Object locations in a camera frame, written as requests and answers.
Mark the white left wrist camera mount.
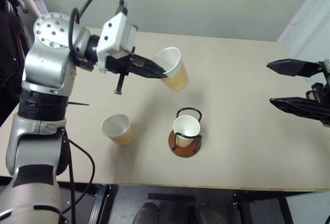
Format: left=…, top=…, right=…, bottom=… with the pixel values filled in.
left=96, top=11, right=139, bottom=74

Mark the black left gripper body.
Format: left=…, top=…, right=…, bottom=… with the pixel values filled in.
left=106, top=46, right=145, bottom=96

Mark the black metal table frame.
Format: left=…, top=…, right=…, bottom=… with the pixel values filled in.
left=0, top=176, right=293, bottom=224

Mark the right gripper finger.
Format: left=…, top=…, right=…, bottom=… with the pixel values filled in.
left=266, top=58, right=322, bottom=78
left=269, top=97, right=330, bottom=127

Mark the wire cup holder, wooden base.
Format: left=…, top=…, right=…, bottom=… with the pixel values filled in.
left=168, top=107, right=203, bottom=158

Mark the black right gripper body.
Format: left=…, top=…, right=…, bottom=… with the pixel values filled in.
left=305, top=58, right=330, bottom=105

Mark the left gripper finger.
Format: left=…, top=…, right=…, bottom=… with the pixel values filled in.
left=133, top=54, right=168, bottom=75
left=131, top=65, right=169, bottom=80

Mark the black backpack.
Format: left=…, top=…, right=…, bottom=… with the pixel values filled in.
left=0, top=0, right=29, bottom=127

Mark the white and tan paper cup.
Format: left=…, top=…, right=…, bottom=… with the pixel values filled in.
left=172, top=115, right=201, bottom=148
left=101, top=114, right=134, bottom=147
left=152, top=46, right=190, bottom=92

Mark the dark rounded shape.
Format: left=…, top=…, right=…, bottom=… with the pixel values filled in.
left=133, top=202, right=159, bottom=224

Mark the black tape strip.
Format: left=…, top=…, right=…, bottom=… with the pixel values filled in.
left=148, top=193, right=196, bottom=204

